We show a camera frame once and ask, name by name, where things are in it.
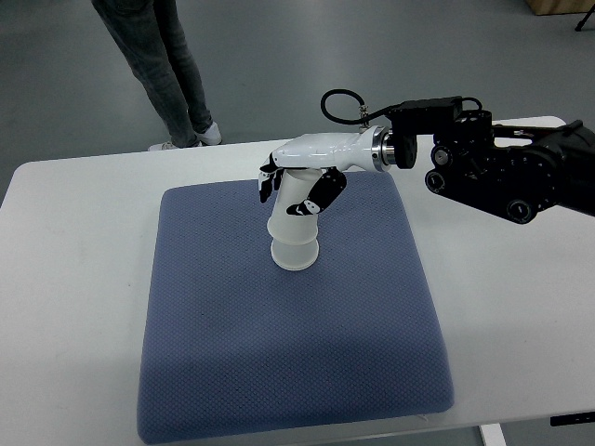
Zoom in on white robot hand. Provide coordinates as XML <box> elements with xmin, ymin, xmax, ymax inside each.
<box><xmin>258</xmin><ymin>125</ymin><xmax>389</xmax><ymax>216</ymax></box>

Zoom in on white paper cup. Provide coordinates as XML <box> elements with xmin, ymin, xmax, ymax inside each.
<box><xmin>271</xmin><ymin>238</ymin><xmax>319</xmax><ymax>271</ymax></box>
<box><xmin>266</xmin><ymin>167</ymin><xmax>326</xmax><ymax>245</ymax></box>

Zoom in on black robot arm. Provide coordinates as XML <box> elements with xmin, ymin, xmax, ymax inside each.
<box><xmin>258</xmin><ymin>96</ymin><xmax>594</xmax><ymax>224</ymax></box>

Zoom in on white paper cup on mat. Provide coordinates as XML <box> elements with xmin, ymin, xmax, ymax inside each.
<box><xmin>271</xmin><ymin>238</ymin><xmax>319</xmax><ymax>271</ymax></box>

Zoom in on white sneaker right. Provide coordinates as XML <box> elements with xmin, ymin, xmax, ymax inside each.
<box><xmin>196</xmin><ymin>122</ymin><xmax>222</xmax><ymax>146</ymax></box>

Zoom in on white sneaker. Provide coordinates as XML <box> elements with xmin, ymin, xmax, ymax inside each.
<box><xmin>148</xmin><ymin>141</ymin><xmax>178</xmax><ymax>151</ymax></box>
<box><xmin>196</xmin><ymin>122</ymin><xmax>222</xmax><ymax>146</ymax></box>

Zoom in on white sneaker left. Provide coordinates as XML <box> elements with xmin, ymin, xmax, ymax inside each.
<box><xmin>148</xmin><ymin>141</ymin><xmax>178</xmax><ymax>151</ymax></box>

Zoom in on blue textured cushion mat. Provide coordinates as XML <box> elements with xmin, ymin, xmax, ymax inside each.
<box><xmin>138</xmin><ymin>172</ymin><xmax>454</xmax><ymax>444</ymax></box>

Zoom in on person legs grey jeans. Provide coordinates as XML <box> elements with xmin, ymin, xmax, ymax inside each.
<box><xmin>92</xmin><ymin>0</ymin><xmax>215</xmax><ymax>148</ymax></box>

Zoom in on cardboard box corner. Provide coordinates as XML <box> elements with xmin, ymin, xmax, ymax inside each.
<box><xmin>525</xmin><ymin>0</ymin><xmax>594</xmax><ymax>16</ymax></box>

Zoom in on white table leg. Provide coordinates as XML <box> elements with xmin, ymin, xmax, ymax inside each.
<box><xmin>479</xmin><ymin>424</ymin><xmax>507</xmax><ymax>446</ymax></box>

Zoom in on black tripod leg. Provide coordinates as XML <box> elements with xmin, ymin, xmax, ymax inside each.
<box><xmin>575</xmin><ymin>5</ymin><xmax>595</xmax><ymax>32</ymax></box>

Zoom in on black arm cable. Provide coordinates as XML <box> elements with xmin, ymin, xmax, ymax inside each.
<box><xmin>320</xmin><ymin>88</ymin><xmax>483</xmax><ymax>126</ymax></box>

